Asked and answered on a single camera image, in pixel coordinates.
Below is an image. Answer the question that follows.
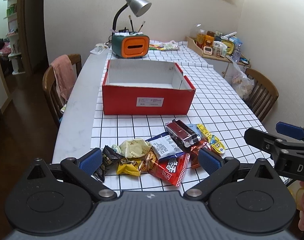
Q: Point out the orange red snack packet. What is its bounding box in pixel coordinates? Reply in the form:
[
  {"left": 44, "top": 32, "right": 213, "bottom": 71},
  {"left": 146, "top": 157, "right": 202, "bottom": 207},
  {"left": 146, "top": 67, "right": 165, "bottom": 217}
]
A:
[{"left": 190, "top": 138, "right": 212, "bottom": 168}]

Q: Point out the pale yellow snack bag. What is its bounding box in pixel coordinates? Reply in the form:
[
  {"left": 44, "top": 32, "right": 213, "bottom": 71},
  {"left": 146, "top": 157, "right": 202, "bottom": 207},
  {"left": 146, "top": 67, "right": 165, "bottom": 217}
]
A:
[{"left": 111, "top": 138, "right": 151, "bottom": 159}]

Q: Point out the colourful packet behind box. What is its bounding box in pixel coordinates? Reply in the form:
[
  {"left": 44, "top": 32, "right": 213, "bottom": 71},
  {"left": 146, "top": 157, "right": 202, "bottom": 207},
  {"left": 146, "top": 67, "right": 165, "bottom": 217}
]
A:
[{"left": 149, "top": 40, "right": 180, "bottom": 51}]

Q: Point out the white plastic bag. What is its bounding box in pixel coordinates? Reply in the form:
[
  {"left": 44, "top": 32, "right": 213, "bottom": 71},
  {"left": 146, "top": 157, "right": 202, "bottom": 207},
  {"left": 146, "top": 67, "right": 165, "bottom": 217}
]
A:
[{"left": 232, "top": 61, "right": 254, "bottom": 100}]

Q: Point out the white kitchen timer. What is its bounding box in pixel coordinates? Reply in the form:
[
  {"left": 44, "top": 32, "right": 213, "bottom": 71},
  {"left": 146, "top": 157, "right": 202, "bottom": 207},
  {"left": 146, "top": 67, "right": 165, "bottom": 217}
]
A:
[{"left": 203, "top": 46, "right": 213, "bottom": 56}]

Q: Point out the silver gooseneck desk lamp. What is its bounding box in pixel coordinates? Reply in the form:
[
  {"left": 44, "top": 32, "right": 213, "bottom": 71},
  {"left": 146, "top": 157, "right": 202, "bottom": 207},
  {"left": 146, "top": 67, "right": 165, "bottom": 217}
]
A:
[{"left": 112, "top": 0, "right": 152, "bottom": 31}]

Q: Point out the red snack bag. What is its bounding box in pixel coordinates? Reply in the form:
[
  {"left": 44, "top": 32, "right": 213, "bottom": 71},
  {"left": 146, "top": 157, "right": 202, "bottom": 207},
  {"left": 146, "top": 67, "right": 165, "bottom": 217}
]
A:
[{"left": 148, "top": 153, "right": 190, "bottom": 187}]

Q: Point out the dark brown chocolate packet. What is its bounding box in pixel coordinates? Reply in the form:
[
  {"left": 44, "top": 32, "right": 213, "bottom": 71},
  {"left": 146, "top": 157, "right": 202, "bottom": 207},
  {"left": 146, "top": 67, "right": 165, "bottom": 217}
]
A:
[{"left": 93, "top": 146, "right": 123, "bottom": 183}]

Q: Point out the wooden chair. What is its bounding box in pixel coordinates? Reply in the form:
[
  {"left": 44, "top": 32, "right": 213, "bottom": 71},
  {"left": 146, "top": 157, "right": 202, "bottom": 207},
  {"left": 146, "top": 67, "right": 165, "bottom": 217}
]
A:
[
  {"left": 42, "top": 54, "right": 82, "bottom": 127},
  {"left": 245, "top": 68, "right": 279, "bottom": 122}
]

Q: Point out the dark red bar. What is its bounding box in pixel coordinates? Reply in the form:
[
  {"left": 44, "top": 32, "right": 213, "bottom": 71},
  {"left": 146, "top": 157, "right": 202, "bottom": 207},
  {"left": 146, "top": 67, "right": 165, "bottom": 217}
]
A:
[{"left": 166, "top": 119, "right": 201, "bottom": 148}]

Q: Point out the yellow minion snack packet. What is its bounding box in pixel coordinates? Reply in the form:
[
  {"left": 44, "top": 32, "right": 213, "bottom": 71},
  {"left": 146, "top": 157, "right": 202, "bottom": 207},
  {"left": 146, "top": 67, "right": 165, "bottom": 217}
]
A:
[{"left": 196, "top": 124, "right": 226, "bottom": 154}]

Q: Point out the water bottle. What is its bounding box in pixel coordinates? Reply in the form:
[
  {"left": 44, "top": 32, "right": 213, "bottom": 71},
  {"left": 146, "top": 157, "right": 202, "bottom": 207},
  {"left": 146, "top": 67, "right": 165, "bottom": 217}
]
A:
[{"left": 232, "top": 41, "right": 242, "bottom": 63}]

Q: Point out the light blue snack packet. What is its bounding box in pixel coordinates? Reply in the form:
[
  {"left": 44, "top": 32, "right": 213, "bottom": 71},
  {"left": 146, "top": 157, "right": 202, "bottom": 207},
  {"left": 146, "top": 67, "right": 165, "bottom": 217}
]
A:
[{"left": 187, "top": 124, "right": 202, "bottom": 140}]

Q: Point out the right wooden chair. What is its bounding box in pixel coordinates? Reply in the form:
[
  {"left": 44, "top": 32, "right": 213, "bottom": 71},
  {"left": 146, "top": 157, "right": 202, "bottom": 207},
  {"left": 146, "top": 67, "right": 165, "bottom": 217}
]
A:
[{"left": 245, "top": 68, "right": 279, "bottom": 122}]

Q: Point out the red cardboard shoe box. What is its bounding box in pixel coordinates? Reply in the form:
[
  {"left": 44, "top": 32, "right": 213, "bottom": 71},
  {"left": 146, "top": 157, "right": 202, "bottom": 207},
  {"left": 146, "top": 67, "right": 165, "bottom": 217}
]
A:
[{"left": 102, "top": 59, "right": 196, "bottom": 115}]

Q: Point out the left wooden chair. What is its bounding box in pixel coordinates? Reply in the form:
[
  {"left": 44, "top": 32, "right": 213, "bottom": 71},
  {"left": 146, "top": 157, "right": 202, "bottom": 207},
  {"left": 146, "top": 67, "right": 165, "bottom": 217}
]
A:
[{"left": 42, "top": 54, "right": 82, "bottom": 127}]

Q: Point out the wooden organizer tray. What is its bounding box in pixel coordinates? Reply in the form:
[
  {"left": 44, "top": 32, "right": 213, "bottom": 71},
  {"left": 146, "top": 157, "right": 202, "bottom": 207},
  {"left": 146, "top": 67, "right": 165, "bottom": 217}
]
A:
[{"left": 186, "top": 36, "right": 251, "bottom": 68}]

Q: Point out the checkered white tablecloth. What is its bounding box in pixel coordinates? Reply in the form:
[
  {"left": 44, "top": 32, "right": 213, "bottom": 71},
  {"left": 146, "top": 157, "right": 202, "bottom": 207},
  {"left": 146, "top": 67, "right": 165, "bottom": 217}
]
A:
[{"left": 91, "top": 42, "right": 271, "bottom": 163}]

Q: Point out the pink towel on chair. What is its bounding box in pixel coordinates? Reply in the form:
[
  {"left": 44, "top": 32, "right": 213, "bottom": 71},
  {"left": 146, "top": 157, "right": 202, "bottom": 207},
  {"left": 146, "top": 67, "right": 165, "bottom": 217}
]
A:
[{"left": 50, "top": 55, "right": 77, "bottom": 105}]

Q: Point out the blue white snack packet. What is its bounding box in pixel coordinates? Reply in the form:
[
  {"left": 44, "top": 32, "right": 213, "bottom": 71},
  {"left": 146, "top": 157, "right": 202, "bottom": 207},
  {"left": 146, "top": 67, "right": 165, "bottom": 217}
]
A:
[{"left": 146, "top": 132, "right": 185, "bottom": 160}]

